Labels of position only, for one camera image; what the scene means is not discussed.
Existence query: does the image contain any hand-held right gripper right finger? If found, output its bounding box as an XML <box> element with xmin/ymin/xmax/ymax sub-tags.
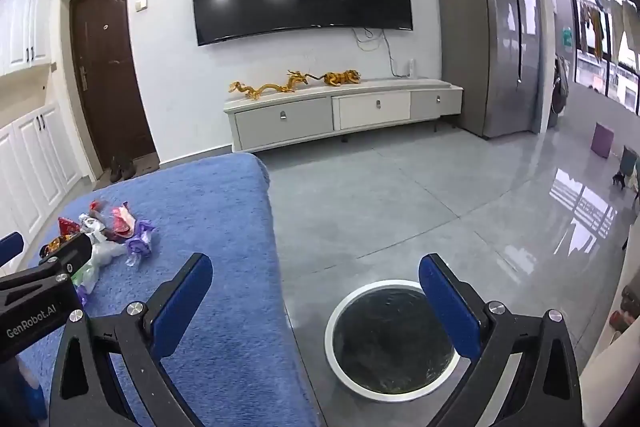
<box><xmin>418</xmin><ymin>253</ymin><xmax>583</xmax><ymax>427</ymax></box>

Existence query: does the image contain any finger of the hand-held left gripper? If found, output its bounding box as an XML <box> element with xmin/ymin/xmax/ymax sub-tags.
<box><xmin>0</xmin><ymin>232</ymin><xmax>25</xmax><ymax>265</ymax></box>
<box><xmin>39</xmin><ymin>234</ymin><xmax>94</xmax><ymax>280</ymax></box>

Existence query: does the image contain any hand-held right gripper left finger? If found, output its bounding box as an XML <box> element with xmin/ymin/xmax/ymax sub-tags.
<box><xmin>50</xmin><ymin>253</ymin><xmax>214</xmax><ymax>427</ymax></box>

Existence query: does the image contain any clear green wrapper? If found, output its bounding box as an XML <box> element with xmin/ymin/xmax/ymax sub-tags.
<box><xmin>70</xmin><ymin>267</ymin><xmax>98</xmax><ymax>308</ymax></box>

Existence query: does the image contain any white tissue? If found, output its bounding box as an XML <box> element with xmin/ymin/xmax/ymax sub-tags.
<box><xmin>87</xmin><ymin>239</ymin><xmax>128</xmax><ymax>280</ymax></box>

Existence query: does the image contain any red pink snack wrapper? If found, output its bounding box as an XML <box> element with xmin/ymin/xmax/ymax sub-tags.
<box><xmin>109</xmin><ymin>203</ymin><xmax>137</xmax><ymax>240</ymax></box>

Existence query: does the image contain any white round trash bin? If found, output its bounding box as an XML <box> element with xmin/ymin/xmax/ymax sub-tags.
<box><xmin>325</xmin><ymin>278</ymin><xmax>462</xmax><ymax>397</ymax></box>

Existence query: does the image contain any purple candy wrapper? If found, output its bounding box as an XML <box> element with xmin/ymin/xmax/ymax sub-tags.
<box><xmin>125</xmin><ymin>219</ymin><xmax>158</xmax><ymax>265</ymax></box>

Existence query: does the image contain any blue fluffy mat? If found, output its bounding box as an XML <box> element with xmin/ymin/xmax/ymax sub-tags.
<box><xmin>17</xmin><ymin>153</ymin><xmax>321</xmax><ymax>427</ymax></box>

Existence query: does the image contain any white shoe cabinet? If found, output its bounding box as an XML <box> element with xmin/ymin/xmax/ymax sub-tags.
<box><xmin>0</xmin><ymin>102</ymin><xmax>83</xmax><ymax>268</ymax></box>

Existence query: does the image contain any brown doormat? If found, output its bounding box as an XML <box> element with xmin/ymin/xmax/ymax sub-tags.
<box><xmin>92</xmin><ymin>151</ymin><xmax>161</xmax><ymax>192</ymax></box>

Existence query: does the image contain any beige furniture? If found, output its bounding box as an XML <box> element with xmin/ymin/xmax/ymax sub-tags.
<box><xmin>579</xmin><ymin>257</ymin><xmax>640</xmax><ymax>380</ymax></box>

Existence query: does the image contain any dark brown door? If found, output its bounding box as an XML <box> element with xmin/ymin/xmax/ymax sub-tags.
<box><xmin>70</xmin><ymin>0</ymin><xmax>157</xmax><ymax>180</ymax></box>

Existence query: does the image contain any white grey television cabinet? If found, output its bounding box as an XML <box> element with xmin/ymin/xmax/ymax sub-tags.
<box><xmin>223</xmin><ymin>78</ymin><xmax>463</xmax><ymax>152</ymax></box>

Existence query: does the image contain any purple stool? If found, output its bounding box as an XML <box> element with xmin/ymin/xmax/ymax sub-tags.
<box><xmin>591</xmin><ymin>123</ymin><xmax>615</xmax><ymax>158</ymax></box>

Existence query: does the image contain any dark green stool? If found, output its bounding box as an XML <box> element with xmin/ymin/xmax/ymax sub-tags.
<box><xmin>619</xmin><ymin>146</ymin><xmax>639</xmax><ymax>178</ymax></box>

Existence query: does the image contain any dark backpack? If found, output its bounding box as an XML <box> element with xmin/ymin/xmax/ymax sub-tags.
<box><xmin>551</xmin><ymin>57</ymin><xmax>571</xmax><ymax>114</ymax></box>

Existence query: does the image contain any golden dragon figurine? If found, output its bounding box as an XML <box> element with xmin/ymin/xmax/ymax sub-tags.
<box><xmin>229</xmin><ymin>70</ymin><xmax>313</xmax><ymax>98</ymax></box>

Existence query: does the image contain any golden tiger figurine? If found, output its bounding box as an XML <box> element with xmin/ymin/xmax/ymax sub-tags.
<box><xmin>322</xmin><ymin>69</ymin><xmax>362</xmax><ymax>86</ymax></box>

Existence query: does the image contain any grey refrigerator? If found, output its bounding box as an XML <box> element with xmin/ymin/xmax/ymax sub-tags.
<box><xmin>432</xmin><ymin>0</ymin><xmax>541</xmax><ymax>138</ymax></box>

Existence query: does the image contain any hanging laundry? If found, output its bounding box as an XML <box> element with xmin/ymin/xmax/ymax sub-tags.
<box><xmin>577</xmin><ymin>0</ymin><xmax>640</xmax><ymax>64</ymax></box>

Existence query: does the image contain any white wall cabinet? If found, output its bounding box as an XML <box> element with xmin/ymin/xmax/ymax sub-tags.
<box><xmin>0</xmin><ymin>0</ymin><xmax>53</xmax><ymax>78</ymax></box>

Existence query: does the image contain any white television cable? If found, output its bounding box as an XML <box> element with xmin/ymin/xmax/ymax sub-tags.
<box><xmin>352</xmin><ymin>27</ymin><xmax>401</xmax><ymax>78</ymax></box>

